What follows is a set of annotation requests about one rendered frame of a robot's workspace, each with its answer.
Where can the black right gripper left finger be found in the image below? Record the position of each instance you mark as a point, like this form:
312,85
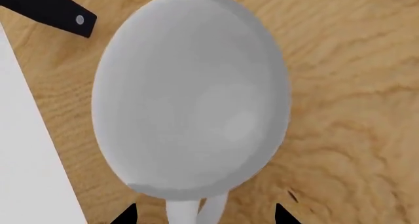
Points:
129,216

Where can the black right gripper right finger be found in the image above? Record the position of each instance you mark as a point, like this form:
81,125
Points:
284,216

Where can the white board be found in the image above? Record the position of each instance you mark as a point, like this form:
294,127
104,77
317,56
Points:
29,148

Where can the white ceramic bowl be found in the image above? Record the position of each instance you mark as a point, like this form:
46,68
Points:
191,103

